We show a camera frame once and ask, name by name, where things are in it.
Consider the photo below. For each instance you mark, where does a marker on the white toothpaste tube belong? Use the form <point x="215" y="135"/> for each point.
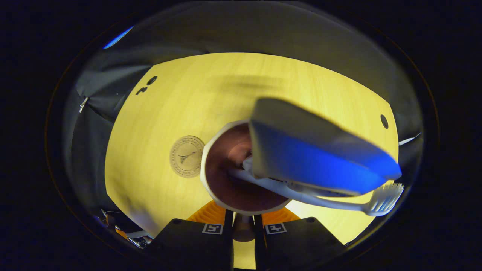
<point x="312" y="150"/>

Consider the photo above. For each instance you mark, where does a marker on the silver clip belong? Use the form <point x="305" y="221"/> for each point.
<point x="83" y="104"/>

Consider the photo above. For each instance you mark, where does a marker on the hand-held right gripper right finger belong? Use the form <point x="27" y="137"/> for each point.
<point x="258" y="241"/>

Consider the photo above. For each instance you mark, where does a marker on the wooden desktop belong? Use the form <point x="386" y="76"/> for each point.
<point x="169" y="98"/>

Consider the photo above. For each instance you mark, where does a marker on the beige cup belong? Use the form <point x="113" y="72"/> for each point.
<point x="226" y="180"/>

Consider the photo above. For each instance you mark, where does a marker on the light blue toothbrush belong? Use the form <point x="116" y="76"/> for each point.
<point x="380" y="201"/>

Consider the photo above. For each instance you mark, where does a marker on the round wooden coaster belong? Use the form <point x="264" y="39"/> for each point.
<point x="187" y="156"/>

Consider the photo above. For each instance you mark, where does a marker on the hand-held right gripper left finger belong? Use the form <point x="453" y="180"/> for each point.
<point x="229" y="241"/>

